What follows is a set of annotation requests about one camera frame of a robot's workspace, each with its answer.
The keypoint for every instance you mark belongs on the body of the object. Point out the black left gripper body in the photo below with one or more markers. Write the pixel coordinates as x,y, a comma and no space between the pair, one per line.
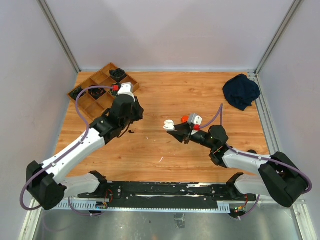
136,114

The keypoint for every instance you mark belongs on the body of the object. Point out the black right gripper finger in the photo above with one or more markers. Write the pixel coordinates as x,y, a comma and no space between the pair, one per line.
180,136
183,127

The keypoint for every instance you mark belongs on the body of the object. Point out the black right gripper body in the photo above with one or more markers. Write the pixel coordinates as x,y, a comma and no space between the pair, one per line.
200,137

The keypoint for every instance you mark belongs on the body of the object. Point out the orange earbud charging case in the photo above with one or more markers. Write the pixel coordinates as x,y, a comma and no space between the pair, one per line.
184,119

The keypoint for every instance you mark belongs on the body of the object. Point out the white charging case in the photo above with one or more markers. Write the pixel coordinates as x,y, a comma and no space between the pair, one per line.
169,125

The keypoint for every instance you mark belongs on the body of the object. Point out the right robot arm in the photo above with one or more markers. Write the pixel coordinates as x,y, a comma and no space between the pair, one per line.
270,175

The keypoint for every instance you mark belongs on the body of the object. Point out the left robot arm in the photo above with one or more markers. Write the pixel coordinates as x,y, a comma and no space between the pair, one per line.
47,181

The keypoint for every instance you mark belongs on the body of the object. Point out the black charging case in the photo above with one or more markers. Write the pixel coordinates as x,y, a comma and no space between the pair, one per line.
252,151

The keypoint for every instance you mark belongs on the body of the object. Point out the black yellow rolled tie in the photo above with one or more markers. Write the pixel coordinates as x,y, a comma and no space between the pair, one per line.
114,93

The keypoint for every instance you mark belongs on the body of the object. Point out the black dotted rolled tie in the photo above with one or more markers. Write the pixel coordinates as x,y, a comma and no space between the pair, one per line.
117,74

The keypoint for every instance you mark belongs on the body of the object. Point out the wooden compartment tray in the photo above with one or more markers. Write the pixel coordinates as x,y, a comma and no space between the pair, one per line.
101,79

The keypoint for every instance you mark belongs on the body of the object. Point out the black orange rolled tie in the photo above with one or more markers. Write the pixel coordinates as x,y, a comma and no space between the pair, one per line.
96,93

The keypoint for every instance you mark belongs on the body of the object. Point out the dark blue crumpled cloth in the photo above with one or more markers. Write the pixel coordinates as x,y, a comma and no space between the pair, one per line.
240,92

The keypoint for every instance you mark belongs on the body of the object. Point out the dark green rolled tie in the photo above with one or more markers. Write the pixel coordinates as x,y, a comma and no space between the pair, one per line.
75,92

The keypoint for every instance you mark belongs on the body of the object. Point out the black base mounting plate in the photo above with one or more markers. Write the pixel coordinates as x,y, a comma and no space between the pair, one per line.
165,195

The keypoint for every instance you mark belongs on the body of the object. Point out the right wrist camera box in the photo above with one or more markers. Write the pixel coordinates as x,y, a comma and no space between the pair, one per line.
195,119

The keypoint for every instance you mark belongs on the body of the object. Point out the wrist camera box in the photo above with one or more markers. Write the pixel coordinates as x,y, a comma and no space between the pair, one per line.
195,119
126,89

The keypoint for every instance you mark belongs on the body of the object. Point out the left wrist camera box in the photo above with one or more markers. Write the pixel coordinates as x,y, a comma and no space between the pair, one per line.
126,89

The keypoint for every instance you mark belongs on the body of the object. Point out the aluminium frame rail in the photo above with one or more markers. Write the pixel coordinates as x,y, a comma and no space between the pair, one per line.
235,209

